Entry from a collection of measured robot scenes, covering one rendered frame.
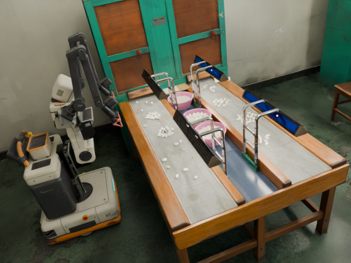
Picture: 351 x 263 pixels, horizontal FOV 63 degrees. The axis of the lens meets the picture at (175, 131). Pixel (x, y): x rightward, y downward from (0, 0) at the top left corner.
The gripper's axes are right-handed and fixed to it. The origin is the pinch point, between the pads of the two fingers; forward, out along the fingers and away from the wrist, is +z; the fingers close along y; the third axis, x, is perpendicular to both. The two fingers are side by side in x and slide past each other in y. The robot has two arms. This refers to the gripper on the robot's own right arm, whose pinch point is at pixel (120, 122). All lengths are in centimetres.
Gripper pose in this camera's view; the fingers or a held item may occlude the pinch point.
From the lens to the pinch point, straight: 228.7
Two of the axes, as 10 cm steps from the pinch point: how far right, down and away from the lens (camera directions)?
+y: -2.8, -4.9, 8.3
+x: -7.8, 6.2, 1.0
